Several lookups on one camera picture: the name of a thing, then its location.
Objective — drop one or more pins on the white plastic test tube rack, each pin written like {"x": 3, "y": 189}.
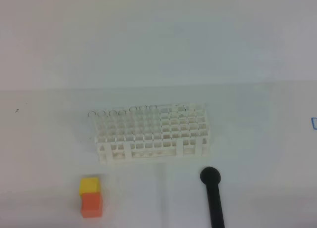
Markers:
{"x": 171, "y": 131}

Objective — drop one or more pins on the clear test tube far left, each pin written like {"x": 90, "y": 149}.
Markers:
{"x": 92, "y": 114}

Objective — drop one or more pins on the yellow cube block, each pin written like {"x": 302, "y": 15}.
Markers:
{"x": 89, "y": 185}

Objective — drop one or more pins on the orange cube block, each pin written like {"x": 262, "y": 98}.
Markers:
{"x": 92, "y": 205}

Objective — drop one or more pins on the black camera stand pole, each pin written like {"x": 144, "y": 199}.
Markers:
{"x": 211, "y": 177}

